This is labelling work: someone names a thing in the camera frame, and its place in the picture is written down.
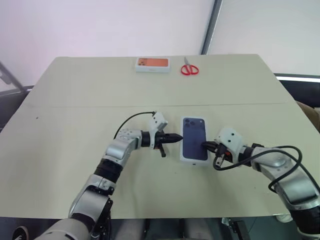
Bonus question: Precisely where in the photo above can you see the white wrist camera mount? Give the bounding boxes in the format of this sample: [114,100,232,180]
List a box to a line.
[147,111,169,150]
[215,127,244,164]

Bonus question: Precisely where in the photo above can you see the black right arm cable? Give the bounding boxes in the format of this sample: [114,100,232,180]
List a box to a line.
[212,145,305,194]

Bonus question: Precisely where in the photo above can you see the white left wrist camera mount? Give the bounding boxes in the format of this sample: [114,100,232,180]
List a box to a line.
[147,111,169,150]

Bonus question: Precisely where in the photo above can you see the brown rounded object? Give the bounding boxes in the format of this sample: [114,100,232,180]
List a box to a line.
[295,100,320,134]

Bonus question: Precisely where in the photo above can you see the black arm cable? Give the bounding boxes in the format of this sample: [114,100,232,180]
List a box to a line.
[212,145,305,194]
[113,111,155,140]

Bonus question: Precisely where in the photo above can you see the metal table clamp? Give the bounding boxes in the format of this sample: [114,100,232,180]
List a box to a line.
[221,216,249,240]

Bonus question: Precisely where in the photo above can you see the black panel with white strip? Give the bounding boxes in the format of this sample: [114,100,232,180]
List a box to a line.
[273,72,320,109]

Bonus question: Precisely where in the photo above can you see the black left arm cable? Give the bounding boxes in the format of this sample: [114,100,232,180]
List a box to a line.
[113,111,155,140]

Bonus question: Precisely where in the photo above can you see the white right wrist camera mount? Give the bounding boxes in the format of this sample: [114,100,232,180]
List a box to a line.
[215,127,244,164]

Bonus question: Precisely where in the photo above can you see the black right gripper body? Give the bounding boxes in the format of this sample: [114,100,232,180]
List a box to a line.
[215,143,231,167]

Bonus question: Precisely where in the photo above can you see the dark metal pole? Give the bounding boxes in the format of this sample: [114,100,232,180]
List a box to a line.
[199,0,224,56]

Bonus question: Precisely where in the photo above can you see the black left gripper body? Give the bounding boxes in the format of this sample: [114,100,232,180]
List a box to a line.
[153,132,168,159]

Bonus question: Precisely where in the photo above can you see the red handled scissors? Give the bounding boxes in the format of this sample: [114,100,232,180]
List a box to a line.
[180,56,200,76]

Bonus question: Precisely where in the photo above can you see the grey metal frame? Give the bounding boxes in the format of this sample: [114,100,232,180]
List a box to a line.
[0,60,35,132]

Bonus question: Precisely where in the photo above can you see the white phone box lid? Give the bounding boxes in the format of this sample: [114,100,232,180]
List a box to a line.
[179,115,210,168]

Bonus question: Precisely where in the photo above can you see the phone box with orange print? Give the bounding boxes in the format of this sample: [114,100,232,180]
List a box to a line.
[135,57,172,75]

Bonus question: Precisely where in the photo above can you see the white shoe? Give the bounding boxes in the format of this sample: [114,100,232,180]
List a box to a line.
[275,213,294,224]

